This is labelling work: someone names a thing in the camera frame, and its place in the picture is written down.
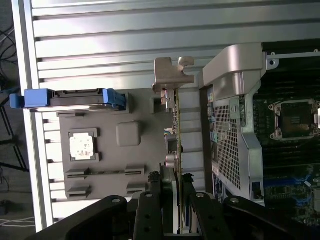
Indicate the metal socket cover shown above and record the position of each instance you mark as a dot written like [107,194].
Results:
[317,120]

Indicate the green motherboard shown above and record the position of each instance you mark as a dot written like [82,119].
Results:
[282,192]

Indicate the CPU socket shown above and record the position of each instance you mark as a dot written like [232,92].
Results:
[295,120]

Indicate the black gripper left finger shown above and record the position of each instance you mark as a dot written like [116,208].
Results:
[150,220]

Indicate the green RAM stick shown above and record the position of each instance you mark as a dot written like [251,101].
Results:
[107,172]

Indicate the blue disk caddy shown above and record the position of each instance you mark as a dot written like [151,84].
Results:
[35,98]

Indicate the silver CPU chip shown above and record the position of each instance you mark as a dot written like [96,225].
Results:
[82,147]

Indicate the blue expansion slot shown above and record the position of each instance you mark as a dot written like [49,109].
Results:
[303,180]

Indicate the grey parts rack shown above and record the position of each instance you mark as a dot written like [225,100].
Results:
[110,160]

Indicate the silver hard disk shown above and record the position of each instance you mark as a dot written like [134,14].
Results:
[75,100]

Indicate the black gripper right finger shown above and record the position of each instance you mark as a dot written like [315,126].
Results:
[210,220]

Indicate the black open PC case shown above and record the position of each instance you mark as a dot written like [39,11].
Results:
[232,62]

